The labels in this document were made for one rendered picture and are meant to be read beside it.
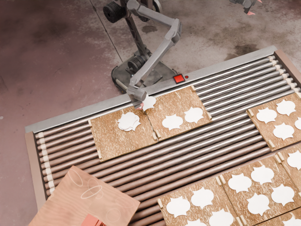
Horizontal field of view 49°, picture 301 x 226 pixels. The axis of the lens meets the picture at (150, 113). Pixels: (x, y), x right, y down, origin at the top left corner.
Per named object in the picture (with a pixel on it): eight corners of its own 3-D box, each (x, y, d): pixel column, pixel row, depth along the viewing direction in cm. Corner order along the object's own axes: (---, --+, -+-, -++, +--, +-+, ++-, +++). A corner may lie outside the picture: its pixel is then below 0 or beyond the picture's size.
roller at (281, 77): (41, 159, 229) (39, 156, 225) (285, 75, 258) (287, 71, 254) (42, 165, 227) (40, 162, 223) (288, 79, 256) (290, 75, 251)
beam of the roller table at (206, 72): (27, 130, 245) (24, 126, 240) (272, 49, 276) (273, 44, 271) (28, 139, 241) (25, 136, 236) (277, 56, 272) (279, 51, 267)
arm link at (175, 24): (188, 26, 213) (183, 19, 204) (178, 44, 213) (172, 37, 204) (136, 4, 233) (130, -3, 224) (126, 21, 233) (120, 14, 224)
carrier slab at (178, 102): (141, 103, 245) (141, 102, 244) (191, 86, 252) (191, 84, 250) (159, 141, 227) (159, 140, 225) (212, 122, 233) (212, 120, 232)
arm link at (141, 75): (175, 34, 216) (169, 27, 206) (181, 39, 213) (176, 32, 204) (134, 84, 220) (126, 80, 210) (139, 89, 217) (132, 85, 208)
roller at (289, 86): (44, 171, 224) (41, 168, 220) (292, 84, 253) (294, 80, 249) (45, 178, 221) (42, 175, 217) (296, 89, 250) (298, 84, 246)
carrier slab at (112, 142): (88, 121, 239) (88, 120, 238) (141, 104, 245) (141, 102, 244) (101, 162, 220) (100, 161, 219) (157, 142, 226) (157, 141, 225)
